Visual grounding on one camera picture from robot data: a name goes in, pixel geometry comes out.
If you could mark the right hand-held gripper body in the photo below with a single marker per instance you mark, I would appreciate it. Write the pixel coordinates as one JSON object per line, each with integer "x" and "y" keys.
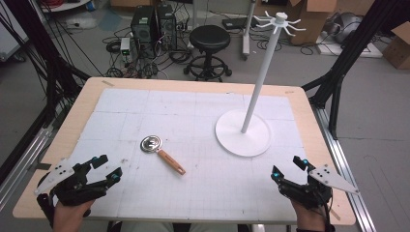
{"x": 311, "y": 193}

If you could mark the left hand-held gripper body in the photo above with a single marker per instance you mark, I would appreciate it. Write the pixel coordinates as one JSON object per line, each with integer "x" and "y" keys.
{"x": 75, "y": 190}

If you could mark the person's right hand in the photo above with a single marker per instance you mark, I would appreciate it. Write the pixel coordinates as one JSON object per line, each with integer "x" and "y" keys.
{"x": 309, "y": 219}

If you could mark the person's left hand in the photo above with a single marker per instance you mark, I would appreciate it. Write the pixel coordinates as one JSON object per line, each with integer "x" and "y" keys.
{"x": 69, "y": 217}

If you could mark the white hook rack stand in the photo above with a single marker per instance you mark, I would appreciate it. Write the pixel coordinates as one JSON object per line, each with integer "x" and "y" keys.
{"x": 243, "y": 141}

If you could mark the white grid mat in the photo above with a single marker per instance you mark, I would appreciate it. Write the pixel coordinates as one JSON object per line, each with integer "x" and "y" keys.
{"x": 193, "y": 193}

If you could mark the small grey power unit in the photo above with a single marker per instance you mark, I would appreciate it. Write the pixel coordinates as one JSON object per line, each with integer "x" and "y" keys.
{"x": 125, "y": 46}

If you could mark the white flat board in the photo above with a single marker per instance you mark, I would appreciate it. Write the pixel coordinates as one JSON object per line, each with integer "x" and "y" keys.
{"x": 370, "y": 51}

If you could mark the grey round appliance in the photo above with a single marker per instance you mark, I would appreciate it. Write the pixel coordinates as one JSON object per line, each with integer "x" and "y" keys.
{"x": 345, "y": 27}

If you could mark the black computer tower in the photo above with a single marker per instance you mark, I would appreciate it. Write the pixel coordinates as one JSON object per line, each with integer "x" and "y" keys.
{"x": 167, "y": 25}
{"x": 142, "y": 22}

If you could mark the open cardboard box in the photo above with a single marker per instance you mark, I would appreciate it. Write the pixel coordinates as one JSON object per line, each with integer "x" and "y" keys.
{"x": 314, "y": 19}

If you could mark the brown cardboard box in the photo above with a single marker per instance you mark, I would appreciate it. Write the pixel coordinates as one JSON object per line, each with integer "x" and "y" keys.
{"x": 398, "y": 48}

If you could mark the black round stool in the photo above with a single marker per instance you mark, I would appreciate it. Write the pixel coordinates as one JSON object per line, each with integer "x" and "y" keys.
{"x": 209, "y": 38}

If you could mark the flat black device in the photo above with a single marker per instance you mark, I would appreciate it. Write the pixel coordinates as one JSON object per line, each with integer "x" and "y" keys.
{"x": 237, "y": 23}

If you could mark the white round table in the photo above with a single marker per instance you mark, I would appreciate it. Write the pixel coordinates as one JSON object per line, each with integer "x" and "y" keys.
{"x": 64, "y": 5}

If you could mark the aluminium rail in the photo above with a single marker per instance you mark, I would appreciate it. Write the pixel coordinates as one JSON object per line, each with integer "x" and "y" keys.
{"x": 349, "y": 174}
{"x": 22, "y": 161}

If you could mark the black metal frame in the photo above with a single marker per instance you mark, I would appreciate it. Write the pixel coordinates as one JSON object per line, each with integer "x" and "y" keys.
{"x": 48, "y": 64}
{"x": 348, "y": 54}

